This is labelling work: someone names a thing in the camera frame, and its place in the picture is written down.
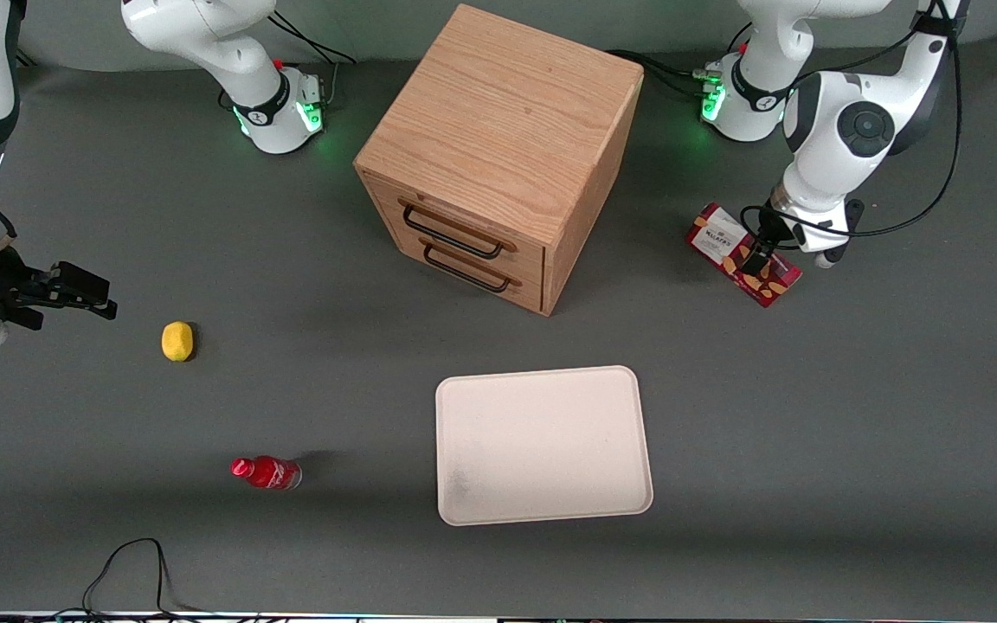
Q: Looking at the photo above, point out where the black metal drawer handle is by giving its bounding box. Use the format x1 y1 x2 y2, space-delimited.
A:
398 200 518 260
419 239 523 293

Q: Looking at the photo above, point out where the black left base cable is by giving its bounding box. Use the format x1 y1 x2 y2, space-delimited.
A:
607 49 726 99

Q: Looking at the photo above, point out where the wooden drawer cabinet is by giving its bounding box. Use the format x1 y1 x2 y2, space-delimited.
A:
353 3 645 318

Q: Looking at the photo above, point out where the black base cable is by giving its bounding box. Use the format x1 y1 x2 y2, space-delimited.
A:
269 10 358 67
607 49 726 99

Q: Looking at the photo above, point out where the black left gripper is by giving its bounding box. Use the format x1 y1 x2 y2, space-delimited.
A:
741 208 801 279

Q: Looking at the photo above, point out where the yellow lemon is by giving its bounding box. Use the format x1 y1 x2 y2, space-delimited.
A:
161 321 195 363

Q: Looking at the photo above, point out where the wooden drawer front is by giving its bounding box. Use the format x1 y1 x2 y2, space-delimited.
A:
384 227 544 314
373 177 546 279

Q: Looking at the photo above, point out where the red drink bottle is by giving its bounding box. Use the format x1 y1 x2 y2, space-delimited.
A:
231 455 303 491

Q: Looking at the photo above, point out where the red cookie box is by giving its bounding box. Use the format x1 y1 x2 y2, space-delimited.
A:
686 202 804 309

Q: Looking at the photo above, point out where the white rectangular tray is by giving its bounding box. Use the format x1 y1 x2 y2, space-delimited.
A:
435 365 654 527

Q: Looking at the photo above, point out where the black looped table cable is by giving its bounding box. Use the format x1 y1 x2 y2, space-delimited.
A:
81 538 198 621

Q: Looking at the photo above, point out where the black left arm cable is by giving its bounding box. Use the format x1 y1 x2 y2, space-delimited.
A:
739 0 972 240

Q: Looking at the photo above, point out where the black right base cable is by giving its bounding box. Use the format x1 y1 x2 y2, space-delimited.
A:
269 10 358 67

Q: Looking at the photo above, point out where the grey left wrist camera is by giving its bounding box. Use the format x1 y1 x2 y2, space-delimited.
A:
813 199 865 270

